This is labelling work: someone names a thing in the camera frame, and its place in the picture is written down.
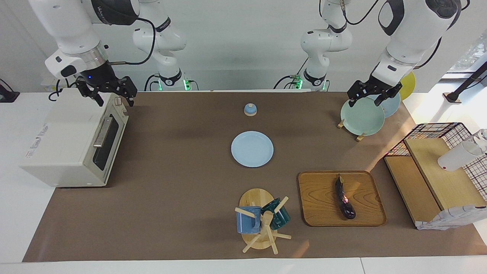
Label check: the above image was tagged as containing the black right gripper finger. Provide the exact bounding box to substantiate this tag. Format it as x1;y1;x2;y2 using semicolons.
116;76;137;107
76;78;104;107

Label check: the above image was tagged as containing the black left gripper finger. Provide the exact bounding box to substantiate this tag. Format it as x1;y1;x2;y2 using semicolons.
347;81;366;108
375;83;403;106

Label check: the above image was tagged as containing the cream toaster oven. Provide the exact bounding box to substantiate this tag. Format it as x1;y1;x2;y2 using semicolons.
20;88;130;188

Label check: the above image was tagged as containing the dark purple eggplant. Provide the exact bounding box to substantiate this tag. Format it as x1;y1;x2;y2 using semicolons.
335;174;356;220

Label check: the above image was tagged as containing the light blue racked plate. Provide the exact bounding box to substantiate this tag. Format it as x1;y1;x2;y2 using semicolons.
367;91;401;118

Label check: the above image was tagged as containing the yellow racked plate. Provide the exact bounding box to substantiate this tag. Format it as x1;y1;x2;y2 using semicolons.
399;71;416;101

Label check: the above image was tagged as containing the pale green racked plate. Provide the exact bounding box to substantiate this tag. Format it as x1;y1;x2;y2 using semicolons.
340;97;385;136

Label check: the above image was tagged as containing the wooden plate rack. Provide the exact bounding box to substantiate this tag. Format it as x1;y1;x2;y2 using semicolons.
337;119;366;142

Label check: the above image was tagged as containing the black stand with wooden foot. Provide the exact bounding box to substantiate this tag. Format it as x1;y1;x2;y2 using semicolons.
443;61;487;104

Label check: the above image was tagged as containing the black clamp device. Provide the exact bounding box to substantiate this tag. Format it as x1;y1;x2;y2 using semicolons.
0;79;20;103

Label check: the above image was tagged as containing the white plastic cup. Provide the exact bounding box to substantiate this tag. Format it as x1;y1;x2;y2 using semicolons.
437;139;485;172

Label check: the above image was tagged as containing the wooden stepped shelf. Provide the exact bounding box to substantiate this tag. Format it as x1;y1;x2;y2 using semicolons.
384;138;487;229

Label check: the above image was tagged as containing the clear glass cup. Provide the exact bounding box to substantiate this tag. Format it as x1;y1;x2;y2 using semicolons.
471;129;487;153

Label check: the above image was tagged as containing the brown table mat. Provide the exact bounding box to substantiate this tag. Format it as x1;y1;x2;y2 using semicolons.
22;91;487;263

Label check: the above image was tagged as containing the square wooden tray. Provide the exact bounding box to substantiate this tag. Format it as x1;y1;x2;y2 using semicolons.
298;170;387;227

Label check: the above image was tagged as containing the white checked cloth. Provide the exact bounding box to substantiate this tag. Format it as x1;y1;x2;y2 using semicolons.
415;205;487;231

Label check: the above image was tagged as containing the wooden mug tree stand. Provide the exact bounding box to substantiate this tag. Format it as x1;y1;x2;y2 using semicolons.
234;188;292;255

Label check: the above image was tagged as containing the dark green ceramic mug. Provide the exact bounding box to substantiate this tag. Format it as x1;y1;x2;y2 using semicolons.
261;198;291;230

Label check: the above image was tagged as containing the blue ceramic mug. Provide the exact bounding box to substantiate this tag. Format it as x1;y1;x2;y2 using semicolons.
236;206;262;234

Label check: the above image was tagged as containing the black base cable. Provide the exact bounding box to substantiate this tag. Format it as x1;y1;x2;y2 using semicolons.
144;73;161;92
273;57;310;90

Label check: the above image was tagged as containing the black oven power cable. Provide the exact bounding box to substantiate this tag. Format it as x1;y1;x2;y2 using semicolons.
48;78;76;102

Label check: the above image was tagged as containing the black wire basket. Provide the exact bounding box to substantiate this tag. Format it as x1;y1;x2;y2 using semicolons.
384;122;487;202

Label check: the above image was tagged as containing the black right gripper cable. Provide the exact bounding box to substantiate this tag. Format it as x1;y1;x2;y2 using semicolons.
108;17;157;66

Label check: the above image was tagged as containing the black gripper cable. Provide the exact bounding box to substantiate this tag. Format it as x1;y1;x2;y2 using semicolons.
108;17;157;66
414;36;442;70

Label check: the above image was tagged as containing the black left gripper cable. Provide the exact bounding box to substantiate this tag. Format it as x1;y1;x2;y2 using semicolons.
414;36;442;70

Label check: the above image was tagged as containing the window with frame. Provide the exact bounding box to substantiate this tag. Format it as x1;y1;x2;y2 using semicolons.
447;32;487;75

